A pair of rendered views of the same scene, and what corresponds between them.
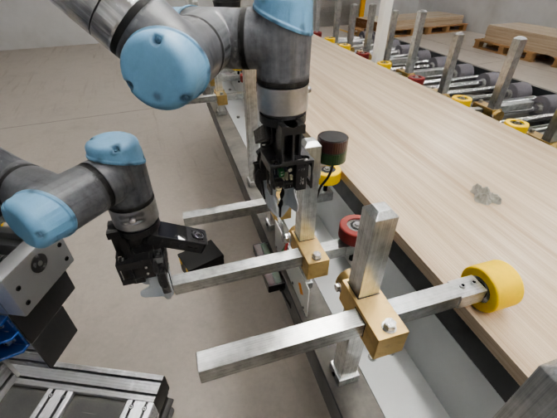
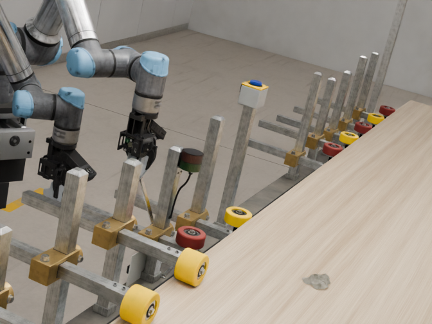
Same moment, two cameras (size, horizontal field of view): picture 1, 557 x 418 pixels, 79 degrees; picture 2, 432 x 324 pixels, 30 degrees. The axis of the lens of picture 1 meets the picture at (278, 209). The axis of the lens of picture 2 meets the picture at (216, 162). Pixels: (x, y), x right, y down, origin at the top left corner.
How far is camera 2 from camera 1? 179 cm
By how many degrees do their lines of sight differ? 38
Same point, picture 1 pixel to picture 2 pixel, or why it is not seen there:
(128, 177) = (66, 108)
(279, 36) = (141, 71)
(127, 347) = not seen: outside the picture
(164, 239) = (69, 157)
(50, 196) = (30, 96)
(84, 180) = (47, 98)
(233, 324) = not seen: outside the picture
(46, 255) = (20, 141)
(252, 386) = not seen: outside the picture
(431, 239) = (222, 261)
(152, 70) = (72, 60)
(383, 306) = (117, 224)
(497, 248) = (252, 287)
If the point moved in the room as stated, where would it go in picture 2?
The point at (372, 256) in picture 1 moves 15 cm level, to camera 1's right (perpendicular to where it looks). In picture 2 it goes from (121, 186) to (162, 211)
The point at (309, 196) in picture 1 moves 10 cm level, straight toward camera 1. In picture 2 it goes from (166, 188) to (137, 191)
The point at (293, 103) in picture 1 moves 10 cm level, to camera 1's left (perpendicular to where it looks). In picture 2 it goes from (141, 104) to (116, 92)
